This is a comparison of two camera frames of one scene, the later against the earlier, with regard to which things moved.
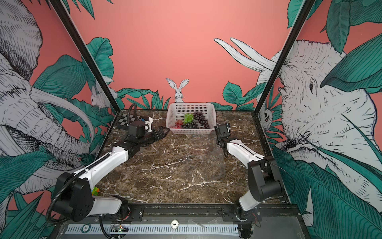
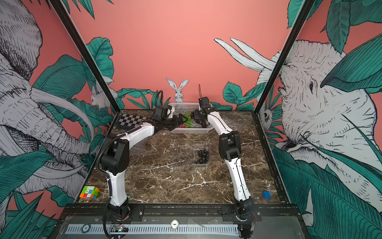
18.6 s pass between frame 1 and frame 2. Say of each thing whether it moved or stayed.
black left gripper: moved
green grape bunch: stayed
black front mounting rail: stayed
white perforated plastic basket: stayed
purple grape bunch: stayed
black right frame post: stayed
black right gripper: moved
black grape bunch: moved
